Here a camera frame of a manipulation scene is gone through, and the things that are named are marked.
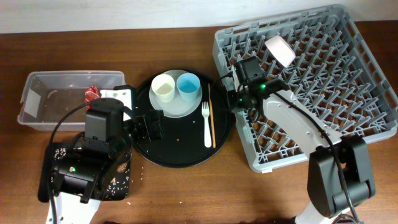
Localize grey dishwasher rack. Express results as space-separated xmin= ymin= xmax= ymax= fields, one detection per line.
xmin=212 ymin=4 xmax=398 ymax=174

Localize light blue cup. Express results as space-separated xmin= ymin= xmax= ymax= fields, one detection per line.
xmin=177 ymin=73 xmax=201 ymax=102

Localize rectangular black tray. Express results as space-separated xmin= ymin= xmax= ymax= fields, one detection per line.
xmin=37 ymin=142 xmax=131 ymax=203

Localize rice and food scraps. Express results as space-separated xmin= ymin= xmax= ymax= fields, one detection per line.
xmin=49 ymin=147 xmax=131 ymax=200

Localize wooden chopstick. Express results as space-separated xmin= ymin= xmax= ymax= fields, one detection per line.
xmin=208 ymin=84 xmax=216 ymax=149

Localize brown food lump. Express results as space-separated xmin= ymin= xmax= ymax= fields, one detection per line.
xmin=117 ymin=162 xmax=129 ymax=173

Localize round black tray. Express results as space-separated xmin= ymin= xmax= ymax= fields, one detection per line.
xmin=134 ymin=70 xmax=233 ymax=168

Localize red snack wrapper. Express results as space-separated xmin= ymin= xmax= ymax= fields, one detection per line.
xmin=85 ymin=85 xmax=100 ymax=103

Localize clear plastic bin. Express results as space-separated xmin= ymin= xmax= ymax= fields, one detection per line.
xmin=17 ymin=70 xmax=126 ymax=131

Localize white plastic fork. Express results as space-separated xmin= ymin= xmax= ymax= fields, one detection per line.
xmin=201 ymin=101 xmax=212 ymax=147

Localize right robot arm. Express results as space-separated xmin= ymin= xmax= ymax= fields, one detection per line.
xmin=229 ymin=65 xmax=376 ymax=223

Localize pink bowl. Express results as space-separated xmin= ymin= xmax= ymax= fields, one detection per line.
xmin=264 ymin=35 xmax=295 ymax=68

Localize white cup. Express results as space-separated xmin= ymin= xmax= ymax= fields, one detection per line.
xmin=151 ymin=73 xmax=175 ymax=103

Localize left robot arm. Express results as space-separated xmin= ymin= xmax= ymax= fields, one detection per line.
xmin=46 ymin=97 xmax=164 ymax=223

